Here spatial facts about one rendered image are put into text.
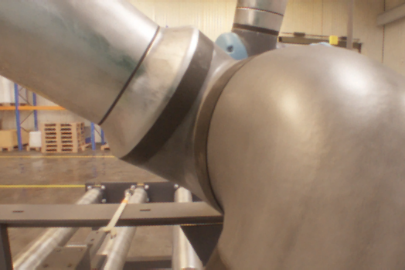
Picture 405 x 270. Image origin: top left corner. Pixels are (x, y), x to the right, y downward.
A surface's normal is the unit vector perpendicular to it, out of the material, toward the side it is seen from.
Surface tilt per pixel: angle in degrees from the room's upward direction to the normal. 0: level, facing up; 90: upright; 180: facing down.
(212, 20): 90
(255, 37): 108
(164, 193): 90
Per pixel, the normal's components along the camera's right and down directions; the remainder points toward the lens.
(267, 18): 0.11, 0.47
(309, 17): 0.11, 0.11
